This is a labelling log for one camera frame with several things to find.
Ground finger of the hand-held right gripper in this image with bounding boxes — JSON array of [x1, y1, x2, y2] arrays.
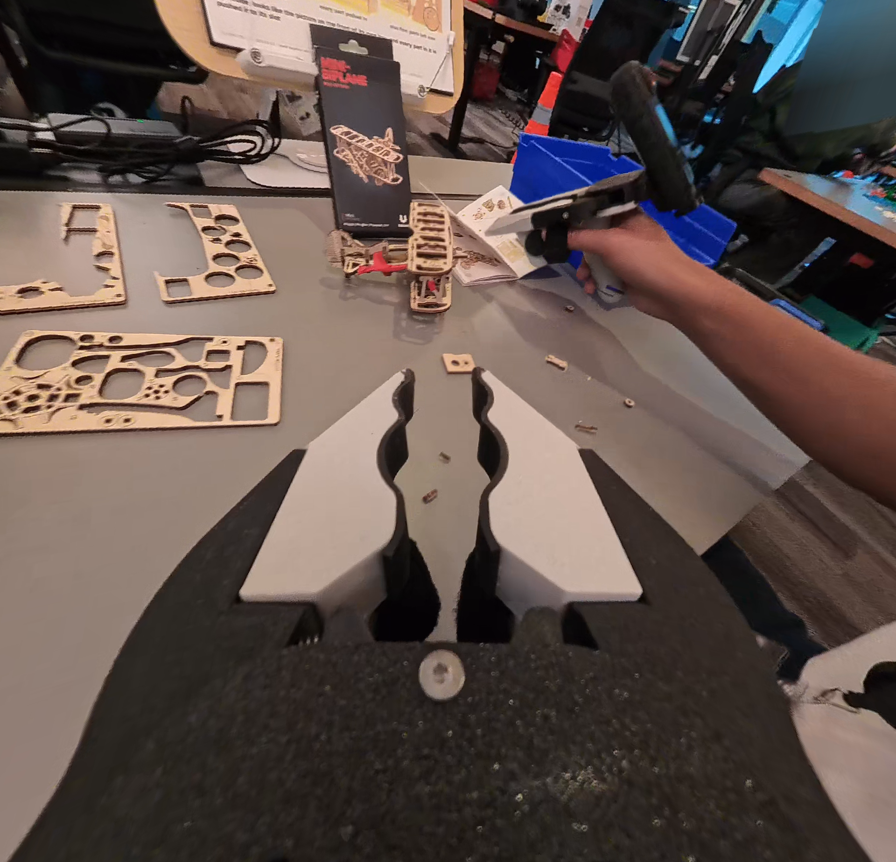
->
[[485, 193, 592, 238], [528, 170, 646, 215]]

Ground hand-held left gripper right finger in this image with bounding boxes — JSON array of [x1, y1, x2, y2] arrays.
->
[[470, 368, 644, 614]]

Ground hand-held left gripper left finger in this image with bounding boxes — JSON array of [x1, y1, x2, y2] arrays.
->
[[239, 368, 417, 614]]

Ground person's right forearm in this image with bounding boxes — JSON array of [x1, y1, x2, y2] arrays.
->
[[665, 246, 896, 509]]

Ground grey desk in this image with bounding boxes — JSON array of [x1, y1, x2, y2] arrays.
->
[[0, 155, 813, 862]]

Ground person's right hand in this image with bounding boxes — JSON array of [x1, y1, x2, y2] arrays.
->
[[567, 211, 708, 320]]

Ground instruction booklet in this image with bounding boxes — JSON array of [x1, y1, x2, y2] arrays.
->
[[448, 185, 554, 287]]

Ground blue plastic bin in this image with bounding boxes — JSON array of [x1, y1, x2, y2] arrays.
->
[[510, 133, 737, 268]]

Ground orange traffic cone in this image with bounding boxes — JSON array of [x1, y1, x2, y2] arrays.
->
[[525, 71, 563, 137]]

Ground wooden biplane model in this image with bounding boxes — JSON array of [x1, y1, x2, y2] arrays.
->
[[325, 200, 470, 315]]

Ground black mesh chair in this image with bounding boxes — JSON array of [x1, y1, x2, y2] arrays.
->
[[560, 0, 683, 142]]

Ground black biplane kit box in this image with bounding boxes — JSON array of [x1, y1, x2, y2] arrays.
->
[[310, 25, 414, 236]]

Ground wooden table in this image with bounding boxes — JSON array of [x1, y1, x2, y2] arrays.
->
[[759, 168, 896, 247], [462, 0, 568, 156]]

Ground large wooden cutout sheet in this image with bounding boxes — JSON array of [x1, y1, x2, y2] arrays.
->
[[0, 330, 284, 435]]

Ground person's dark pants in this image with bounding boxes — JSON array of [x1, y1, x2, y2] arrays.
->
[[700, 536, 830, 681]]

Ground white stand base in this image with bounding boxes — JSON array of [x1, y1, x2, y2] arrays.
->
[[241, 140, 336, 189]]

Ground wooden sheet with round holes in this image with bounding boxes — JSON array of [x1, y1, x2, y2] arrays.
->
[[155, 203, 277, 304]]

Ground green plastic container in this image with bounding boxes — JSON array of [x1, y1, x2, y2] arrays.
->
[[798, 295, 879, 353]]

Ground printed instruction paper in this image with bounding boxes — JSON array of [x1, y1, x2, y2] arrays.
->
[[192, 0, 452, 52]]

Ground wooden sheet with rectangular cutouts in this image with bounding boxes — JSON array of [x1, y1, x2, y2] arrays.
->
[[0, 203, 128, 315]]

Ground wooden clipboard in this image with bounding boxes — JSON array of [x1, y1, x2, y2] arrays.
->
[[146, 0, 465, 115]]

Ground person's white shirt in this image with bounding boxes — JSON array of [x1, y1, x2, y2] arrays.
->
[[791, 620, 896, 862]]

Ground black power adapter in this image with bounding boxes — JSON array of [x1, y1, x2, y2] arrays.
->
[[45, 113, 184, 143]]

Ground black office chair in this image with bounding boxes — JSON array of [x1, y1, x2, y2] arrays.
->
[[0, 0, 211, 117]]

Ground black cable bundle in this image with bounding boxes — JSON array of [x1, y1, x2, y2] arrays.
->
[[0, 95, 281, 184]]

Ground black plug with grey cable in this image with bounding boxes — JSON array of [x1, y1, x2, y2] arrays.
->
[[815, 662, 896, 730]]

